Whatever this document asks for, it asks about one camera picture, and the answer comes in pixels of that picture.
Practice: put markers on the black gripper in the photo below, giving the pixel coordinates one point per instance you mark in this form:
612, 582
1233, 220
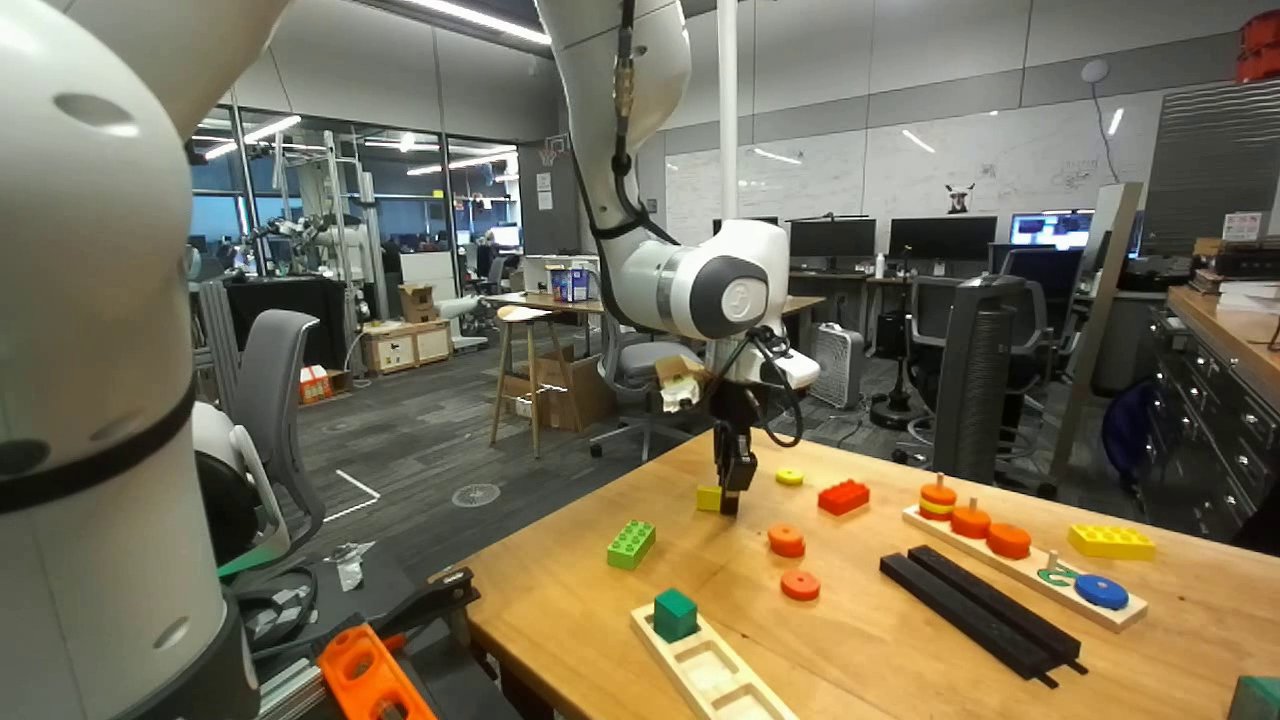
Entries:
735, 420

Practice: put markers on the yellow wooden block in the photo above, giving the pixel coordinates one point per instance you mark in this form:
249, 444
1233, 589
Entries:
711, 500

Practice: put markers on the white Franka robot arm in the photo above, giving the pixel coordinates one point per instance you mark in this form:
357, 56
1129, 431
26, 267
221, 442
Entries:
95, 403

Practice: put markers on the teal green wooden block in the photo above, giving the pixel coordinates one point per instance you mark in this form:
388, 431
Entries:
673, 612

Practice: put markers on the wooden compartment tray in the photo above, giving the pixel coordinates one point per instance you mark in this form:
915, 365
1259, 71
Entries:
707, 674

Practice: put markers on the red toy brick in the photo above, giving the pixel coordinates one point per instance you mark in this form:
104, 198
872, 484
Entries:
840, 496

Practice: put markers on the green toy brick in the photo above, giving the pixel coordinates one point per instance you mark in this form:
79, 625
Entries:
631, 544

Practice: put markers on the grey swivel chair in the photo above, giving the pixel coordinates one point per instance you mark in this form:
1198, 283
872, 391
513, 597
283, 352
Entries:
645, 365

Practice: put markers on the silver suitcase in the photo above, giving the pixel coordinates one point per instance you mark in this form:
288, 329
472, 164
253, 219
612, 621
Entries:
839, 361

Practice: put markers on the plain cardboard box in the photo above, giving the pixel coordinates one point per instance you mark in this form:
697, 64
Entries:
575, 393

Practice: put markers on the wooden stool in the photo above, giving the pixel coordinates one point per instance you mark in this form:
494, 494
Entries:
523, 373

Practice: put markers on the dark computer monitor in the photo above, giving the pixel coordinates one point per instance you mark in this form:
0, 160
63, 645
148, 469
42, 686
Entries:
832, 243
942, 243

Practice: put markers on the black mesh office chair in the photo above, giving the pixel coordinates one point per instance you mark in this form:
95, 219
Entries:
984, 373

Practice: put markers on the white vertical pole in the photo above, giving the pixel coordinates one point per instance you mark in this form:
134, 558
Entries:
725, 123

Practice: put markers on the low pale cabinet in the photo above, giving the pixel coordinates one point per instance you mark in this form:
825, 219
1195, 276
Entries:
402, 347

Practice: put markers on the yellow toy brick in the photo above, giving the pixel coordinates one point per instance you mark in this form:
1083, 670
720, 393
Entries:
1108, 543

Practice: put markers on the pale slanted support beam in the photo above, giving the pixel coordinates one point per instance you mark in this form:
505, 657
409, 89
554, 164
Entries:
1098, 324

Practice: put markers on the blue bag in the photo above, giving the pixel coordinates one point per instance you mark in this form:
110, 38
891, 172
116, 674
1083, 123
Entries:
1129, 432

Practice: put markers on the lit computer monitor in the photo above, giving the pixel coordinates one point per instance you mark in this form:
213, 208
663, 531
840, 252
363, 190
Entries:
1048, 228

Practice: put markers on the orange plastic holder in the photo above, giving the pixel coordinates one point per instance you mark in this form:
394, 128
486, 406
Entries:
363, 674

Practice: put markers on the grey office chair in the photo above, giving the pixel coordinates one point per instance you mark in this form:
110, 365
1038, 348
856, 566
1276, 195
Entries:
272, 387

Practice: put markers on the black drawer workbench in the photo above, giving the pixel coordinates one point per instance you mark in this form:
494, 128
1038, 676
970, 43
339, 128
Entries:
1215, 415

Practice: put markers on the ceiling light strip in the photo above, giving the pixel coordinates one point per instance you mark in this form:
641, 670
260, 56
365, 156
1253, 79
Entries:
483, 22

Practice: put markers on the grey metal cabinet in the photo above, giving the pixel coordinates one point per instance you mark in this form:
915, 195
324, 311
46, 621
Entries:
1206, 164

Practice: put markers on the teal green object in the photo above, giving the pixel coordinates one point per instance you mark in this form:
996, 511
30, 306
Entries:
1259, 697

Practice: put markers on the orange storage bin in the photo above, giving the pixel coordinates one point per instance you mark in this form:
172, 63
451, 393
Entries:
1259, 47

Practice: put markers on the black plastic rail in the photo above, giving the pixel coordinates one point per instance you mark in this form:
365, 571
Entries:
983, 612

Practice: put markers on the black clamp mount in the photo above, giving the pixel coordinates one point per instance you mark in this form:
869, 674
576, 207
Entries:
421, 604

